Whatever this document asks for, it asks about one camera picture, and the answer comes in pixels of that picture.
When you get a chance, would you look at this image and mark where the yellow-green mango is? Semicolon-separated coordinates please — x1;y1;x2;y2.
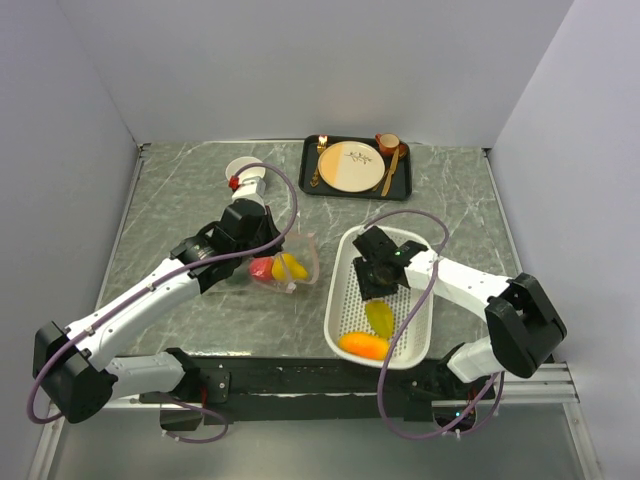
365;299;395;339

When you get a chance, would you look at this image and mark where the red strawberry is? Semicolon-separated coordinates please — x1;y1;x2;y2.
249;257;274;282

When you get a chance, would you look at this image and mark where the yellow bell pepper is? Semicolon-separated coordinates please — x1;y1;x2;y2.
272;252;309;283

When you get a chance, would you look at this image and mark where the clear zip top bag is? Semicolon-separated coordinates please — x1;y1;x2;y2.
224;230;321;296

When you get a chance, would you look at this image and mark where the orange mango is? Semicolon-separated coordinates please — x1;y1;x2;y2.
338;332;390;360

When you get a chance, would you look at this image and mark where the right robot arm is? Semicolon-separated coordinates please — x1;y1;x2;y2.
353;226;567;398

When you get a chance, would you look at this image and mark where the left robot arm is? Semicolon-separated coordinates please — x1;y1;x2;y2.
33;199;286;424

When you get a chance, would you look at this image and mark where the white and brown bowl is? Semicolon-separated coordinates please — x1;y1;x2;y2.
225;156;266;192

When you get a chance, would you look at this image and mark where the white plastic basket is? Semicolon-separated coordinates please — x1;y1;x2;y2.
324;225;433;370

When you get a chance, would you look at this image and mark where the cream and peach plate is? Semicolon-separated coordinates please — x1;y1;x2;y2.
318;141;385;193

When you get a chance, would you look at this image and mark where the gold knife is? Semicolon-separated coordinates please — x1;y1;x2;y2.
381;146;400;197

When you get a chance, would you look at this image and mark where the gold fork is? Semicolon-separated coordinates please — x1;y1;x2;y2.
310;135;328;188

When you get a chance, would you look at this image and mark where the gold spoon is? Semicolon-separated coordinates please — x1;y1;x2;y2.
372;143;409;197

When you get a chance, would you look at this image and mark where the small brown cup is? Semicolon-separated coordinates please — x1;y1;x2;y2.
375;133;400;156

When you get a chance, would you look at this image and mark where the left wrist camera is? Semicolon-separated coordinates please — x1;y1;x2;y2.
228;175;266;205

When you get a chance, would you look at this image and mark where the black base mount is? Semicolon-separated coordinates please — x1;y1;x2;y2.
140;356;484;433

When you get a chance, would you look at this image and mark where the aluminium rail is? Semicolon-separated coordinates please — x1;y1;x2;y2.
48;364;581;412

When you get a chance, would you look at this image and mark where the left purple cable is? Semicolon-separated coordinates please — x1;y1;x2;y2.
25;162;300;445

